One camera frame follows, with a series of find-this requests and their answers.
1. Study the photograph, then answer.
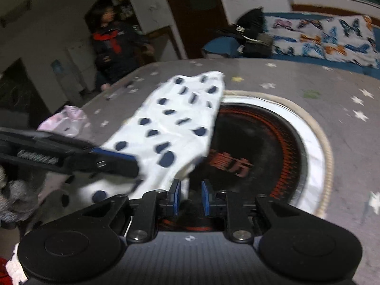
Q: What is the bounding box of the grey star tablecloth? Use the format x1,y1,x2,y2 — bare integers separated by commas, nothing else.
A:
28,58,380,285

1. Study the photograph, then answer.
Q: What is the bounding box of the round electric heater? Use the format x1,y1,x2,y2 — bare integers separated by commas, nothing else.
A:
185,90,332,232

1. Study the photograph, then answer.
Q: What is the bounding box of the white cabinet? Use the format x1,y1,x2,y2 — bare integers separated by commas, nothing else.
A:
65,40,97,93

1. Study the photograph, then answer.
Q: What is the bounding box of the black bag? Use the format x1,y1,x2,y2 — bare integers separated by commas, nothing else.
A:
213,7,274,59

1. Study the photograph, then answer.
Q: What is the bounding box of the blue water bottle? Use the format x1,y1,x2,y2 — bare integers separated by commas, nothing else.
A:
51,59,65,75

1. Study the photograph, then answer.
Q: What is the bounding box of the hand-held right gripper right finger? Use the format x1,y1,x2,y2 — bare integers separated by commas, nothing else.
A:
201,180,300,242

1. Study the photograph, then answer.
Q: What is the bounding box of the pink fuzzy cloth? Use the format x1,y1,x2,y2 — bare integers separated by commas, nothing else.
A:
4,243,29,284

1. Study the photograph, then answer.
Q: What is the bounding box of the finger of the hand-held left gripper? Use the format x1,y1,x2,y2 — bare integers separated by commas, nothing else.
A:
36,130,139,163
59,154,141,179

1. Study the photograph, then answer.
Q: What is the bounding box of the person's left forearm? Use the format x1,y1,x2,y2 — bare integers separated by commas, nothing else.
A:
0,166,40,230

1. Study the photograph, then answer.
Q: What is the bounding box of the blue sofa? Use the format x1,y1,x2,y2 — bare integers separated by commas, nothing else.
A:
203,12,380,81

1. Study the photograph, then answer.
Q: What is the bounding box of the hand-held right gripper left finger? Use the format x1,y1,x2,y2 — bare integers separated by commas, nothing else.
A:
79,179,182,242

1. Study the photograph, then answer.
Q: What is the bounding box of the white polka dot garment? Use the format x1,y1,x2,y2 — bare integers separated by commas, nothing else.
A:
38,71,225,214

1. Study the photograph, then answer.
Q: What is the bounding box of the brown door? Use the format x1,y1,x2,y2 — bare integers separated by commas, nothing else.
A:
158,0,230,60

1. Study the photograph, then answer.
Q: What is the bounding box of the butterfly print pillow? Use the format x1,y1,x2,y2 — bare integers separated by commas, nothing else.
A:
264,15,379,67

